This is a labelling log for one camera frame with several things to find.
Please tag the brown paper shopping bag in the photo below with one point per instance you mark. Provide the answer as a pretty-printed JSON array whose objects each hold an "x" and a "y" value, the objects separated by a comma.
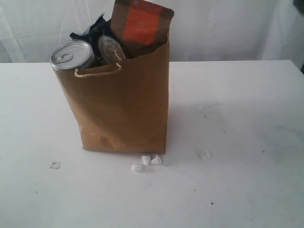
[{"x": 121, "y": 108}]

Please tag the spaghetti package dark blue ends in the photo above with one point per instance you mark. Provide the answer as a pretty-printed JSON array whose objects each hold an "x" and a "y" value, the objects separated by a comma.
[{"x": 106, "y": 47}]

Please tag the brown pouch orange label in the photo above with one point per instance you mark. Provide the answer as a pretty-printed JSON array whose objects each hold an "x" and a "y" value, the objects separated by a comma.
[{"x": 140, "y": 26}]

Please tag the dark tea can silver lid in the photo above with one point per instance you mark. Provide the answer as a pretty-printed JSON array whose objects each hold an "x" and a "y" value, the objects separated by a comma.
[{"x": 72, "y": 54}]

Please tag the small clear plastic scrap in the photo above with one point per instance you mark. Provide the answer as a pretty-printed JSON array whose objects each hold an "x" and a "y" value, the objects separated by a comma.
[{"x": 55, "y": 165}]

